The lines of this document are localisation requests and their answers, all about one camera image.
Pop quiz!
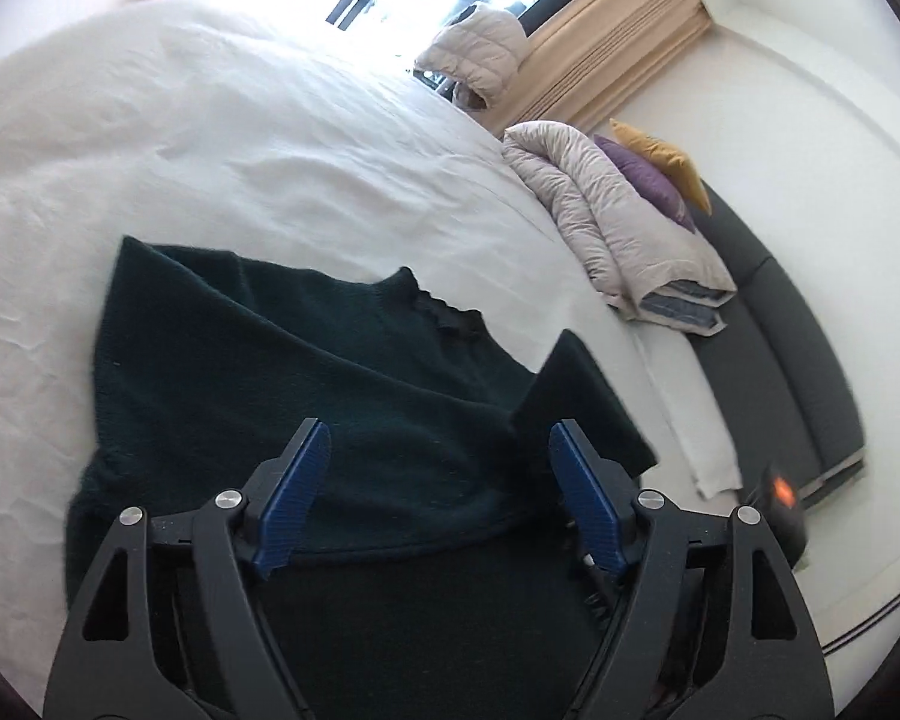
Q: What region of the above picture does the yellow cushion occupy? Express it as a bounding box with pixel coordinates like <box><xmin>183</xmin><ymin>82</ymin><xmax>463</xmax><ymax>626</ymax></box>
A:
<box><xmin>609</xmin><ymin>118</ymin><xmax>712</xmax><ymax>212</ymax></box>

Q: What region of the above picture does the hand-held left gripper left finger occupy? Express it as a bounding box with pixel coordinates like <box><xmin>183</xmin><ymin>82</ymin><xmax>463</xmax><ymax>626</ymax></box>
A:
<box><xmin>43</xmin><ymin>418</ymin><xmax>332</xmax><ymax>720</ymax></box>

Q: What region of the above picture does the black speaker with orange light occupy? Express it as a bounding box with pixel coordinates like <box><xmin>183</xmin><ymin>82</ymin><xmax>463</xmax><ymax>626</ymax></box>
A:
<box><xmin>741</xmin><ymin>463</ymin><xmax>808</xmax><ymax>572</ymax></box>

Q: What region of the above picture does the purple cushion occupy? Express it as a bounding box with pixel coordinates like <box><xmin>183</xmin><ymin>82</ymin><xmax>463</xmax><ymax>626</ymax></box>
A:
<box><xmin>594</xmin><ymin>135</ymin><xmax>697</xmax><ymax>233</ymax></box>

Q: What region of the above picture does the beige folded quilt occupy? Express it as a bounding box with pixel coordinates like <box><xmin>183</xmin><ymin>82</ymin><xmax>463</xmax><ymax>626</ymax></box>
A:
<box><xmin>502</xmin><ymin>120</ymin><xmax>737</xmax><ymax>335</ymax></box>

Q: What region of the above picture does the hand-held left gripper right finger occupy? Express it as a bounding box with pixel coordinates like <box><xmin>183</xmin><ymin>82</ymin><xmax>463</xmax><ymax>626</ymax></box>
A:
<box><xmin>549</xmin><ymin>418</ymin><xmax>835</xmax><ymax>720</ymax></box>

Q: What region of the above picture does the dark grey sofa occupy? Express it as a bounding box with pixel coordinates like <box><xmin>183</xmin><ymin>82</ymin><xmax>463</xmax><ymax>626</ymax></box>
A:
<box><xmin>686</xmin><ymin>178</ymin><xmax>868</xmax><ymax>515</ymax></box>

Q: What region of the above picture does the white bed sheet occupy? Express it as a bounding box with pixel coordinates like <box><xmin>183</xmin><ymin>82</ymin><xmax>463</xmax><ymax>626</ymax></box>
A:
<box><xmin>0</xmin><ymin>0</ymin><xmax>710</xmax><ymax>698</ymax></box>

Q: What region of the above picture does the beige curtain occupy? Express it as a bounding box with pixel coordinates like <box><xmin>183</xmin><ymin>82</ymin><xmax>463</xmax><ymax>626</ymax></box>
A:
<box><xmin>523</xmin><ymin>0</ymin><xmax>715</xmax><ymax>133</ymax></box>

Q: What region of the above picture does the beige puffer jacket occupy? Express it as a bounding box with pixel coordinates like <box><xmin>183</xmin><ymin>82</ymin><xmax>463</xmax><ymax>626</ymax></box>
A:
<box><xmin>414</xmin><ymin>4</ymin><xmax>530</xmax><ymax>112</ymax></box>

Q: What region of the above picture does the black cable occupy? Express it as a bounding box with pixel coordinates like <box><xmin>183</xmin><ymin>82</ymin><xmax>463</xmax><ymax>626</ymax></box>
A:
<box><xmin>823</xmin><ymin>598</ymin><xmax>900</xmax><ymax>653</ymax></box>

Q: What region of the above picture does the dark green sweater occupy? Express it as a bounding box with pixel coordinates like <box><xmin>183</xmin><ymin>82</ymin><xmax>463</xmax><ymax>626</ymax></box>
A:
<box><xmin>66</xmin><ymin>235</ymin><xmax>659</xmax><ymax>720</ymax></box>

